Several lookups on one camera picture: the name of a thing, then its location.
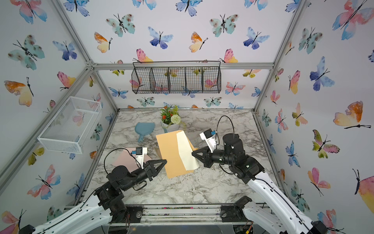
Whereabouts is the brown kraft envelope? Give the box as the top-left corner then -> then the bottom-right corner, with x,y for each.
156,130 -> 196,179

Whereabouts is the white mesh wall basket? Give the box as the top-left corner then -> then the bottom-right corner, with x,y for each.
38,96 -> 102,154

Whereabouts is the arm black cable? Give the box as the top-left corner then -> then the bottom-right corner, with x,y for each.
215,115 -> 236,147
103,147 -> 148,191

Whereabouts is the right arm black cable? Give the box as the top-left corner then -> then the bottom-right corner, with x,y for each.
215,115 -> 236,147

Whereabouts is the lined letter paper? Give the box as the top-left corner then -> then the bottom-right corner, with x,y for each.
176,131 -> 199,171
153,147 -> 162,159

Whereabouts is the black wire wall basket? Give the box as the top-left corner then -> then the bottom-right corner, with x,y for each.
130,60 -> 222,96

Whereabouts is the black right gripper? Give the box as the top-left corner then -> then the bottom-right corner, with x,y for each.
193,145 -> 237,170

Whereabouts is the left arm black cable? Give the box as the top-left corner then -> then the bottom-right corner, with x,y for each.
103,147 -> 148,191

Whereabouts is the aluminium front rail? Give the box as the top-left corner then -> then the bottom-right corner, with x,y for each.
105,204 -> 252,227

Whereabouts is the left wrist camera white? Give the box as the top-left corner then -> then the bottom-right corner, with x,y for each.
131,147 -> 148,169

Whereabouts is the white pot with flowers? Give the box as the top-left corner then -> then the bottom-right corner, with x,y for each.
161,105 -> 186,133

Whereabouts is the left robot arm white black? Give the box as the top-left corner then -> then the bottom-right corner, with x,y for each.
19,160 -> 167,234

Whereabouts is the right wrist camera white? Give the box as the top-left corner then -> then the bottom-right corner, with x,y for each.
200,129 -> 217,153

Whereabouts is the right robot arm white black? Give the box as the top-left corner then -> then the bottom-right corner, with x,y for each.
192,129 -> 328,234

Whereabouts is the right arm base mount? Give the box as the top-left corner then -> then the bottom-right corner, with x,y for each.
220,196 -> 263,223

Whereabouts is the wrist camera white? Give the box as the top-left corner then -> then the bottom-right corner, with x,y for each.
131,147 -> 148,169
200,129 -> 217,153

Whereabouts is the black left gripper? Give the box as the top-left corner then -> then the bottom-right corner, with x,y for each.
120,158 -> 165,193

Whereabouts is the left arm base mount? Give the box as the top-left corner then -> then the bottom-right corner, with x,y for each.
111,205 -> 144,224

